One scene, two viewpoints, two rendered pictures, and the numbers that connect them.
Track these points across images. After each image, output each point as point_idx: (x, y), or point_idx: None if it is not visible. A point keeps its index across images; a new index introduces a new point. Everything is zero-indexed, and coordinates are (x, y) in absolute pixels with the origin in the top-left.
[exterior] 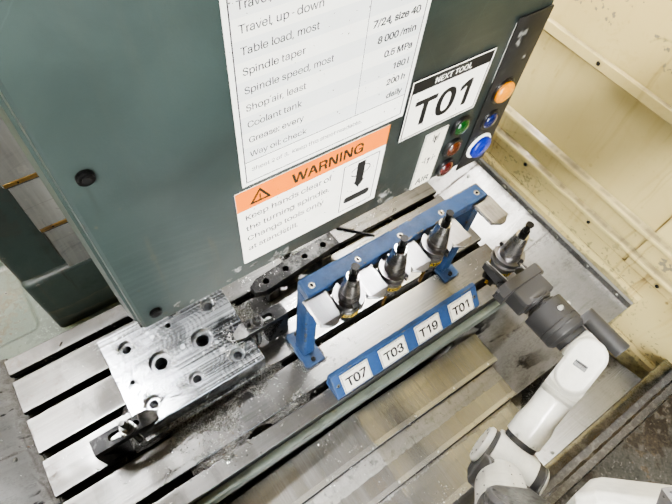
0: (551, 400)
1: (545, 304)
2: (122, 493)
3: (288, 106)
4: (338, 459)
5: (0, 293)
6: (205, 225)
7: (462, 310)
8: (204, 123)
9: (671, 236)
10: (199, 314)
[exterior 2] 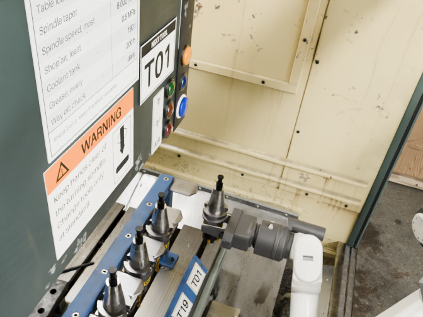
0: (304, 297)
1: (260, 230)
2: None
3: (72, 68)
4: None
5: None
6: (24, 215)
7: (198, 280)
8: (16, 88)
9: (297, 155)
10: None
